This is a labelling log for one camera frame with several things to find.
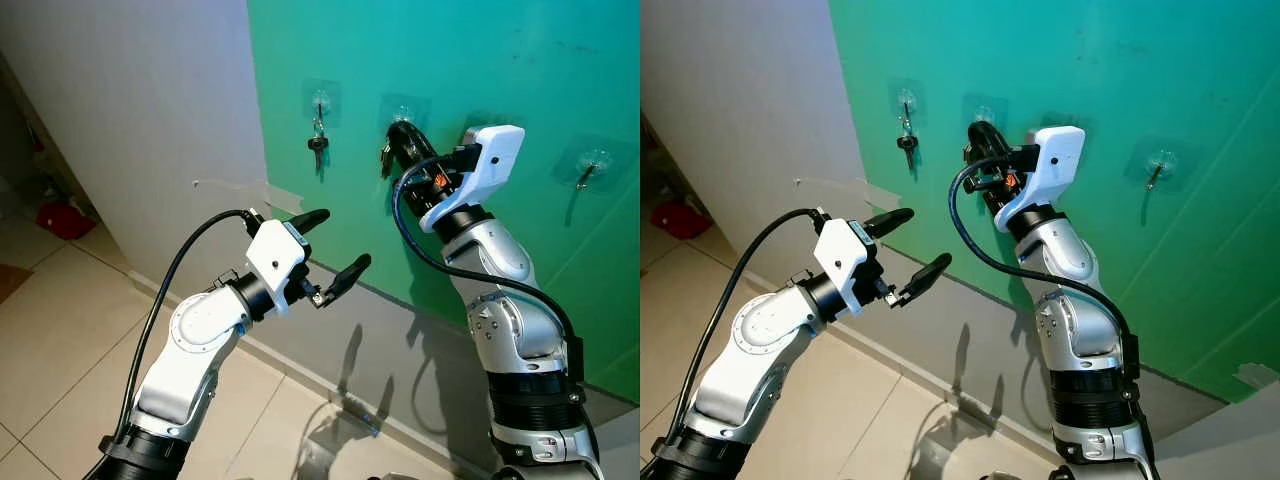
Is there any clear adhesive wall hook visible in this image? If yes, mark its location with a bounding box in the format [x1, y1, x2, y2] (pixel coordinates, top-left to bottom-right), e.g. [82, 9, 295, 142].
[1125, 135, 1196, 193]
[380, 95, 433, 131]
[555, 135, 623, 191]
[962, 95, 1011, 129]
[302, 78, 343, 129]
[888, 78, 926, 127]

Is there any grey tape strip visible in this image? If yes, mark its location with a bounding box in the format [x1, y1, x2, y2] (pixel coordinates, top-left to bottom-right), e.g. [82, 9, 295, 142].
[1235, 362, 1280, 392]

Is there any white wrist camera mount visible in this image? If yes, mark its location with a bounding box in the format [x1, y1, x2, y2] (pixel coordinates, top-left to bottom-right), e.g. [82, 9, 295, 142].
[245, 218, 311, 316]
[813, 218, 881, 316]
[993, 127, 1087, 233]
[418, 125, 526, 233]

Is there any red object on floor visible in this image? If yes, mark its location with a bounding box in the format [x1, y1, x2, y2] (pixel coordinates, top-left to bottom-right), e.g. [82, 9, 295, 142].
[650, 198, 713, 241]
[38, 198, 96, 241]

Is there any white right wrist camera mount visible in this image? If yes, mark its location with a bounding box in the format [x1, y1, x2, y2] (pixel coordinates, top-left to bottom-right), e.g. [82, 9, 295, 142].
[418, 125, 526, 233]
[993, 127, 1087, 233]

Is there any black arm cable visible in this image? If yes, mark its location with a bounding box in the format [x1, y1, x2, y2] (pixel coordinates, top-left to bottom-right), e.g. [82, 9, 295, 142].
[85, 208, 263, 480]
[392, 148, 586, 386]
[648, 208, 831, 480]
[948, 153, 1141, 383]

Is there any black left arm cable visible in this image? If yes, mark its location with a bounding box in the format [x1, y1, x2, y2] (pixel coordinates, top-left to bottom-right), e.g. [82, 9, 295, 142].
[85, 208, 263, 480]
[648, 208, 831, 480]

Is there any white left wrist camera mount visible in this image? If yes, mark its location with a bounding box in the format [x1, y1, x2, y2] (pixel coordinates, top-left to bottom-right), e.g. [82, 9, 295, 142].
[245, 218, 311, 316]
[813, 218, 881, 316]

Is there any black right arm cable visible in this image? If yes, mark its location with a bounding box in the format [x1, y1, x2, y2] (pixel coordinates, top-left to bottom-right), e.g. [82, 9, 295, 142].
[392, 148, 586, 386]
[948, 153, 1141, 383]

